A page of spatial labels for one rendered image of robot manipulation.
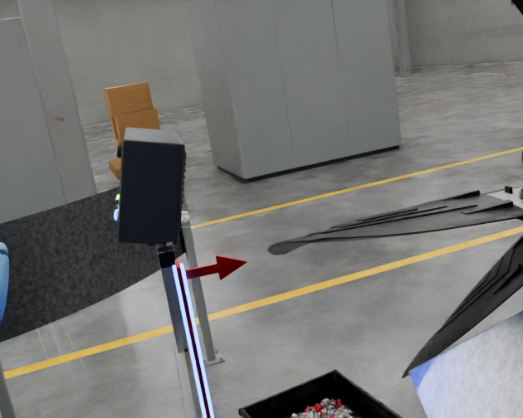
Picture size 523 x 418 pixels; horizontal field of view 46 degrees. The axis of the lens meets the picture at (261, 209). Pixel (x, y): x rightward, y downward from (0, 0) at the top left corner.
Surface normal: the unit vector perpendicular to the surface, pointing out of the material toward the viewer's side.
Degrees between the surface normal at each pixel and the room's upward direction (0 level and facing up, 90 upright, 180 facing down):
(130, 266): 90
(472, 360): 55
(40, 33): 90
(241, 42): 90
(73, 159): 90
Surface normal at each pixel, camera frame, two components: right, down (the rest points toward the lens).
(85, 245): 0.74, 0.05
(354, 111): 0.32, 0.18
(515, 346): -0.64, -0.31
